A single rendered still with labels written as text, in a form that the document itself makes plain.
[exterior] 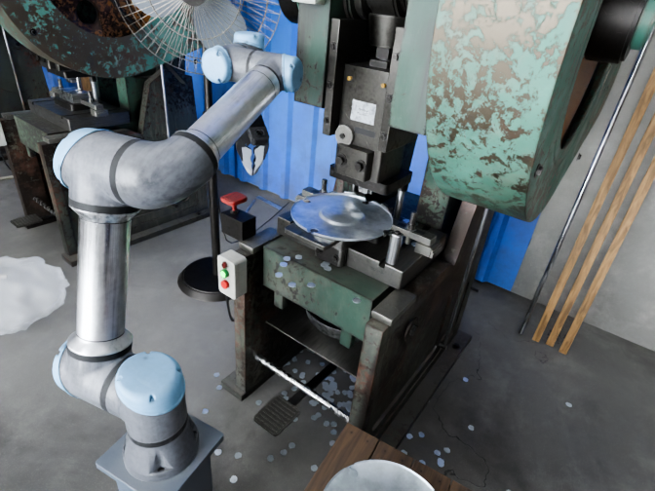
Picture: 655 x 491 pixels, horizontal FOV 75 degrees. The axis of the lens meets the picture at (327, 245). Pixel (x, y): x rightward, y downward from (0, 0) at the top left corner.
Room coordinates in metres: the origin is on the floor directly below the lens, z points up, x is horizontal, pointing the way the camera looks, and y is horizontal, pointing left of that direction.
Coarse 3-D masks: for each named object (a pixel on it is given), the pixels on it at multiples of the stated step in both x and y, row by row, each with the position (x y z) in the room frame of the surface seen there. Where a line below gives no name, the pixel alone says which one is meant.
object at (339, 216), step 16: (304, 208) 1.10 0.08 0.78; (320, 208) 1.11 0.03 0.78; (336, 208) 1.11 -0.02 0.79; (352, 208) 1.12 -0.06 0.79; (368, 208) 1.15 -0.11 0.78; (384, 208) 1.15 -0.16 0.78; (304, 224) 1.01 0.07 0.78; (320, 224) 1.02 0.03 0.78; (336, 224) 1.02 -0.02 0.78; (352, 224) 1.03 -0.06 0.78; (368, 224) 1.05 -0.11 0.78; (384, 224) 1.06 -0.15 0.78; (336, 240) 0.94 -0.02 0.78; (352, 240) 0.94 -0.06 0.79
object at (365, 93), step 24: (360, 72) 1.13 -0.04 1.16; (384, 72) 1.10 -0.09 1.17; (360, 96) 1.13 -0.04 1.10; (384, 96) 1.09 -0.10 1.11; (360, 120) 1.12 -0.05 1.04; (336, 144) 1.16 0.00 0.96; (360, 144) 1.12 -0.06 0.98; (336, 168) 1.12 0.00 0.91; (360, 168) 1.06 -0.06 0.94; (384, 168) 1.10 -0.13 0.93
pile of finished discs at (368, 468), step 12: (348, 468) 0.59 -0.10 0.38; (360, 468) 0.60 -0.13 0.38; (372, 468) 0.60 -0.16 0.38; (384, 468) 0.60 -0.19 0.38; (396, 468) 0.60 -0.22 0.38; (336, 480) 0.56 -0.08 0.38; (348, 480) 0.56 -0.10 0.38; (360, 480) 0.57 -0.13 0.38; (372, 480) 0.57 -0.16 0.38; (384, 480) 0.57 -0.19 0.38; (396, 480) 0.57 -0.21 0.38; (408, 480) 0.58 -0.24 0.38; (420, 480) 0.58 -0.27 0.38
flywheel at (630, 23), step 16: (608, 0) 0.88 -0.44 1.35; (624, 0) 0.86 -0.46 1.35; (640, 0) 0.85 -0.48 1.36; (608, 16) 0.87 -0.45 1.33; (624, 16) 0.86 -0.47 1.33; (640, 16) 0.87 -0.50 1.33; (592, 32) 0.88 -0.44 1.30; (608, 32) 0.87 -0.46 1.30; (624, 32) 0.85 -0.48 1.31; (640, 32) 0.87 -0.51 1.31; (592, 48) 0.89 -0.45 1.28; (608, 48) 0.88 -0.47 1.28; (624, 48) 0.87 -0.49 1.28; (640, 48) 0.89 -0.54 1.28; (592, 64) 1.19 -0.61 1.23; (576, 80) 1.17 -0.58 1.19; (592, 80) 1.20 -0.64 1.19; (576, 96) 1.15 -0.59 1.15; (576, 112) 1.14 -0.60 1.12; (560, 144) 1.09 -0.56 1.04
